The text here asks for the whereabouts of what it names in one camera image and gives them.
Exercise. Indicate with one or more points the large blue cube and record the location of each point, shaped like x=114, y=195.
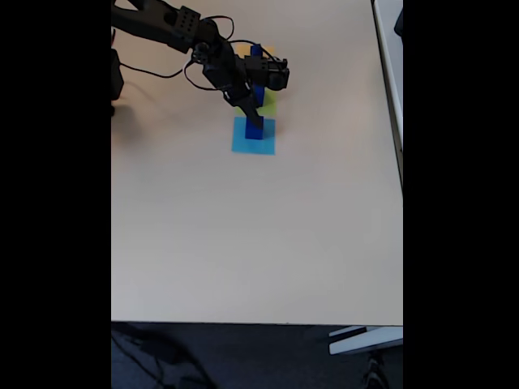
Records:
x=259, y=97

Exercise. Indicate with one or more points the medium blue cube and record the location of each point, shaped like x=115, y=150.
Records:
x=253, y=133

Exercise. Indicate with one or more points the small blue cube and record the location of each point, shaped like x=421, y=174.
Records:
x=255, y=50

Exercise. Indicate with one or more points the green paper square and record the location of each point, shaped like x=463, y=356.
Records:
x=269, y=104

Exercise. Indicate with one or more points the orange paper square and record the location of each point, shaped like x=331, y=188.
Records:
x=242, y=49

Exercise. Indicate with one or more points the light blue paper square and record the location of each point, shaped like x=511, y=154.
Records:
x=241, y=146

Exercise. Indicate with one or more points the white neighbouring desk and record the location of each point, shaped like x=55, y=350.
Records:
x=391, y=61

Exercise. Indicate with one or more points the dark blue object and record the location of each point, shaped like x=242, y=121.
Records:
x=399, y=22

